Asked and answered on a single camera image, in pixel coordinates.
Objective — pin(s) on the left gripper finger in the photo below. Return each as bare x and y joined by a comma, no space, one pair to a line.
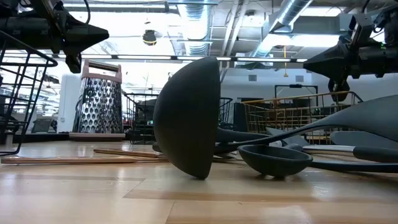
84,28
82,42

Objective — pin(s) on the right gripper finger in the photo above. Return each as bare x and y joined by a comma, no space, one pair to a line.
332,71
332,57

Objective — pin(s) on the wide black turner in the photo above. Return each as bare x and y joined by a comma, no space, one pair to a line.
363,139

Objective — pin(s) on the black slotted spatula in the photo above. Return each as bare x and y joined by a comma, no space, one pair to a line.
357,167

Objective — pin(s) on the black slotted spoon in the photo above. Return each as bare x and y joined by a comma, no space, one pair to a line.
273,161

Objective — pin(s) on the black ladle with white label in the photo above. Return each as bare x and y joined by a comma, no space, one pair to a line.
239,137

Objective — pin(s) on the wooden spatula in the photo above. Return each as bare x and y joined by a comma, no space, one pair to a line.
130,153

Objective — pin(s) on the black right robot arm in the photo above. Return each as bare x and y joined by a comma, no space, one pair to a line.
388,56

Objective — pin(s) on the long ceiling light strip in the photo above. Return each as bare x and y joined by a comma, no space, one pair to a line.
140,57

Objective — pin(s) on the pink steel box grater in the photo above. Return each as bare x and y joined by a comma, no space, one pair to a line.
99,102

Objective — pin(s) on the long wooden utensil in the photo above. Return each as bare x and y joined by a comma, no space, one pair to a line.
77,160

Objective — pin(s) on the black background stand frame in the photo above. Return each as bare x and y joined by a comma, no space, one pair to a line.
295,86

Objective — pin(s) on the silver spiral ceiling duct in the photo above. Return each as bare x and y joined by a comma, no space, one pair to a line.
289,12
196,28

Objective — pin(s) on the black ceiling dome camera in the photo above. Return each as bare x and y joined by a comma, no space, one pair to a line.
149,37

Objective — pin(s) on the black metal table frame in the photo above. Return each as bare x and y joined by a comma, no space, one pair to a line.
37,137

